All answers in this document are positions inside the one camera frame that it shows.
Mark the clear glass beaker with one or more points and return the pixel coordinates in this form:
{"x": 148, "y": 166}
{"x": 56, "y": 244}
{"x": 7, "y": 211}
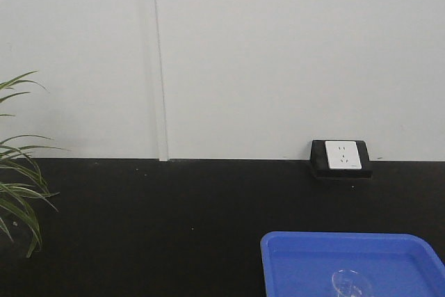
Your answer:
{"x": 350, "y": 283}

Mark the blue plastic tray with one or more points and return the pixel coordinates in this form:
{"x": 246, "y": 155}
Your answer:
{"x": 302, "y": 263}

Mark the green potted plant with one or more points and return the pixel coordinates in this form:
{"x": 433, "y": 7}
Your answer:
{"x": 16, "y": 197}

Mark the white wall power socket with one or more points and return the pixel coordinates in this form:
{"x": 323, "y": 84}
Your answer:
{"x": 330, "y": 159}

